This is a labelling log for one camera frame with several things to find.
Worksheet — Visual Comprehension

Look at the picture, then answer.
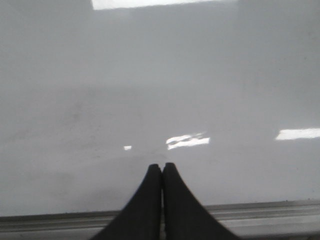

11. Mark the white whiteboard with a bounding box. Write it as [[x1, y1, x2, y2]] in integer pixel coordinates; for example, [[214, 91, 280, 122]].
[[0, 0, 320, 216]]

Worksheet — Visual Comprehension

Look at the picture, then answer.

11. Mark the grey aluminium whiteboard frame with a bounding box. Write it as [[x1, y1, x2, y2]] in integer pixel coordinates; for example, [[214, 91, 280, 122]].
[[0, 200, 320, 233]]

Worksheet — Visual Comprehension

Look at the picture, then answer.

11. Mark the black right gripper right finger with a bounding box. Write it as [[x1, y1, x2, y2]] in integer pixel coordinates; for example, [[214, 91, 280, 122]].
[[162, 162, 240, 240]]

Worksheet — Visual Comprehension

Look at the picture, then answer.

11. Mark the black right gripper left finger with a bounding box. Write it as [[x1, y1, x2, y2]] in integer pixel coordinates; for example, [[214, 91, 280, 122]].
[[91, 164, 162, 240]]

